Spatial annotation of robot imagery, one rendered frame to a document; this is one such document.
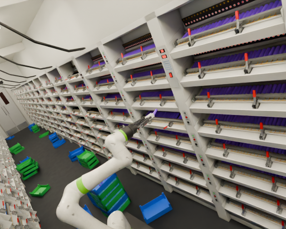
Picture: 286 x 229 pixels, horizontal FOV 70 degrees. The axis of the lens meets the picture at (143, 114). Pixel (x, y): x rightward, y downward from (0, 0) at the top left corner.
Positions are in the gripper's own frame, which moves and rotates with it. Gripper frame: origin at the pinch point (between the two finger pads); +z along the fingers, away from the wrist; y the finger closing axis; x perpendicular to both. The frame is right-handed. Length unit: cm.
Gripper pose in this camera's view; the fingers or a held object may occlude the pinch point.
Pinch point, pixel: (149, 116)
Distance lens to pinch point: 153.1
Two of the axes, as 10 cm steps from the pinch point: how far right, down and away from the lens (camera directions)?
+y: -5.9, 0.0, 8.1
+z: 7.1, -4.8, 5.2
